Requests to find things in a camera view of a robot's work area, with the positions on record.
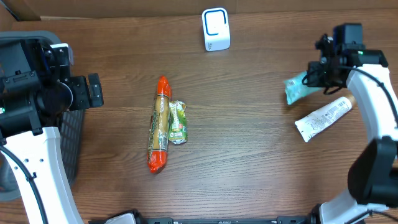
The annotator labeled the white tube gold cap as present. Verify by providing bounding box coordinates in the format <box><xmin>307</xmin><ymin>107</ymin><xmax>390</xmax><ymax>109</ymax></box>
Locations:
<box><xmin>295</xmin><ymin>95</ymin><xmax>356</xmax><ymax>142</ymax></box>

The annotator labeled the orange biscuit roll pack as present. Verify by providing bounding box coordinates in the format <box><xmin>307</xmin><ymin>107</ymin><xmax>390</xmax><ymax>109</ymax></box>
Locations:
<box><xmin>147</xmin><ymin>75</ymin><xmax>172</xmax><ymax>174</ymax></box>

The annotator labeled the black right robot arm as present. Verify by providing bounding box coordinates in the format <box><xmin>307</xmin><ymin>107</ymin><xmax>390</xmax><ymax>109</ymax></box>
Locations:
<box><xmin>302</xmin><ymin>23</ymin><xmax>397</xmax><ymax>223</ymax></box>

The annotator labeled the grey plastic basket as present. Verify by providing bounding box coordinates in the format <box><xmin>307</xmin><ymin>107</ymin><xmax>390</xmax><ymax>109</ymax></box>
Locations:
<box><xmin>1</xmin><ymin>30</ymin><xmax>85</xmax><ymax>202</ymax></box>

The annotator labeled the teal wet wipes pack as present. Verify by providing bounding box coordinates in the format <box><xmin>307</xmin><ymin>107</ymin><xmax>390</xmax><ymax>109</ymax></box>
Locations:
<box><xmin>284</xmin><ymin>72</ymin><xmax>321</xmax><ymax>105</ymax></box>

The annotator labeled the white barcode scanner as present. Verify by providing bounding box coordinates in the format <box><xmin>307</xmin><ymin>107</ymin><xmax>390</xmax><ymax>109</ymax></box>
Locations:
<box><xmin>201</xmin><ymin>7</ymin><xmax>231</xmax><ymax>52</ymax></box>

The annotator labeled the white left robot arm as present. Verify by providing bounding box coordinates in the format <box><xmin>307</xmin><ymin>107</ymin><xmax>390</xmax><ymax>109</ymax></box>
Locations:
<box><xmin>1</xmin><ymin>37</ymin><xmax>104</xmax><ymax>223</ymax></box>

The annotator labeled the green snack packet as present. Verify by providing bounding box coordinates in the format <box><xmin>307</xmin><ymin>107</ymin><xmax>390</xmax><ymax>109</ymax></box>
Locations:
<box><xmin>169</xmin><ymin>100</ymin><xmax>188</xmax><ymax>144</ymax></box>

